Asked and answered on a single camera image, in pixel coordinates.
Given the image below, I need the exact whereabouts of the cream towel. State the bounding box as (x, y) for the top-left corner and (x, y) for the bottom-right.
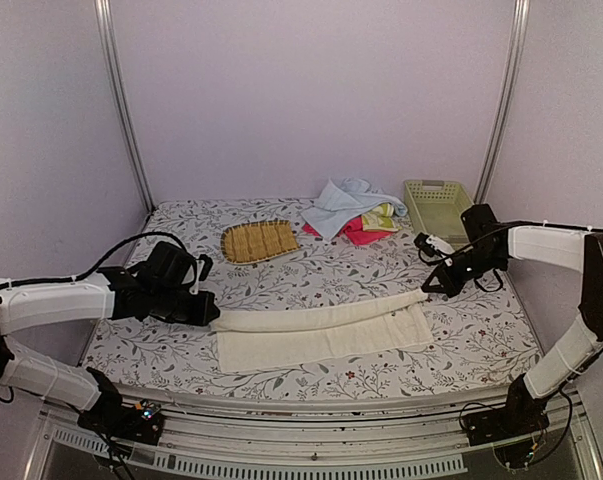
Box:
(211, 289), (433, 373)

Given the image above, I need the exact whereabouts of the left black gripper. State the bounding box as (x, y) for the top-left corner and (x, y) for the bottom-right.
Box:
(152, 286), (220, 327)

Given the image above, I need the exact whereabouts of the aluminium post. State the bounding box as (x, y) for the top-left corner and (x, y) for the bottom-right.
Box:
(94, 0), (156, 214)
(474, 0), (530, 203)

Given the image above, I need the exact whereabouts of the right aluminium post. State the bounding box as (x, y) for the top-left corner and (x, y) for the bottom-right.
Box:
(474, 0), (530, 203)

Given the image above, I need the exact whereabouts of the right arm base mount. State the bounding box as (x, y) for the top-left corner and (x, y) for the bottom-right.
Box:
(460, 375), (550, 446)

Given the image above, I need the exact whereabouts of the front aluminium rail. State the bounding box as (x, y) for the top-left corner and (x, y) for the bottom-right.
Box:
(24, 387), (603, 479)

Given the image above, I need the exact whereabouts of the left aluminium post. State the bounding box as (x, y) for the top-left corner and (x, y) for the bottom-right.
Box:
(94, 0), (156, 214)

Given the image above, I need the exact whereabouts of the green plastic basket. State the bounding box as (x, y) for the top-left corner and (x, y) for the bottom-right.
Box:
(404, 180), (474, 249)

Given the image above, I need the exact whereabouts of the floral tablecloth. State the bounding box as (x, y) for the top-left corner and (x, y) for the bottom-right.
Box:
(78, 197), (550, 402)

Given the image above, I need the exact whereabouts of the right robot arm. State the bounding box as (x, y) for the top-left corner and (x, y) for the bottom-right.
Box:
(415, 204), (603, 436)

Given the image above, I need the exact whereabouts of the light blue towel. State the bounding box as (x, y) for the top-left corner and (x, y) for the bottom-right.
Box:
(301, 178), (408, 240)

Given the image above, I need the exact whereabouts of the pink towel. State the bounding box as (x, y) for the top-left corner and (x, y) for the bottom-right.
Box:
(301, 214), (399, 246)

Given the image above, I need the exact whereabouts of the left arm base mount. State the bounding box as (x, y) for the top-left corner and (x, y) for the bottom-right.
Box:
(77, 367), (165, 446)

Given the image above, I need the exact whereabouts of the woven bamboo tray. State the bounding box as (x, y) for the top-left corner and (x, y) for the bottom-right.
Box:
(221, 220), (300, 265)

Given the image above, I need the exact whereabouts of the yellow green patterned towel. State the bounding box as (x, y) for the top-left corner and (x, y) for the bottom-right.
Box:
(361, 203), (400, 233)

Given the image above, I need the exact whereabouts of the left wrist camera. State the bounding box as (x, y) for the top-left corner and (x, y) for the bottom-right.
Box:
(183, 254), (213, 294)

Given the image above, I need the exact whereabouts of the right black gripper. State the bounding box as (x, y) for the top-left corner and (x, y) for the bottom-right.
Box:
(423, 245), (507, 298)

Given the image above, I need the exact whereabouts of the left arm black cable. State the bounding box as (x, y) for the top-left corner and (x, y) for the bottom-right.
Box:
(0, 232), (192, 291)

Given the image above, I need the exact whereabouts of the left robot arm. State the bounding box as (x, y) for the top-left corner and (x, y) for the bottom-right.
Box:
(0, 241), (220, 434)

